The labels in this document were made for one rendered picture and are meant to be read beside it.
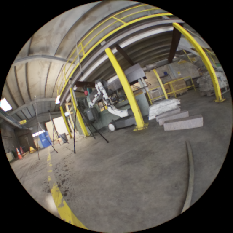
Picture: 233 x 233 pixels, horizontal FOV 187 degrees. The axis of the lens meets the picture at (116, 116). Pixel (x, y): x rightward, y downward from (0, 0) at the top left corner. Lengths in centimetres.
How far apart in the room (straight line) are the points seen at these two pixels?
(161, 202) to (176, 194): 7
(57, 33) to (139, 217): 587
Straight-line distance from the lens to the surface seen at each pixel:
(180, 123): 79
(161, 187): 41
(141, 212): 39
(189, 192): 39
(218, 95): 172
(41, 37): 573
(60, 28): 543
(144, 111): 200
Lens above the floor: 38
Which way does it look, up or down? 4 degrees down
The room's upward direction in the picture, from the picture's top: 21 degrees counter-clockwise
